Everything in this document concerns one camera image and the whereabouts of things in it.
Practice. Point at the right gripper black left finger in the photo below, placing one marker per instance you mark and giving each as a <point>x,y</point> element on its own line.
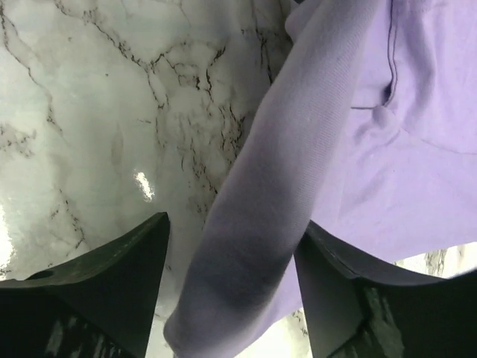
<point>100,304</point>

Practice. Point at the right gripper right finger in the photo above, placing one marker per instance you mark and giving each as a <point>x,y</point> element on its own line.
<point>357,305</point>

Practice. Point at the purple t shirt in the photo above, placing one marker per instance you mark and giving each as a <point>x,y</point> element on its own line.
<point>369,131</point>

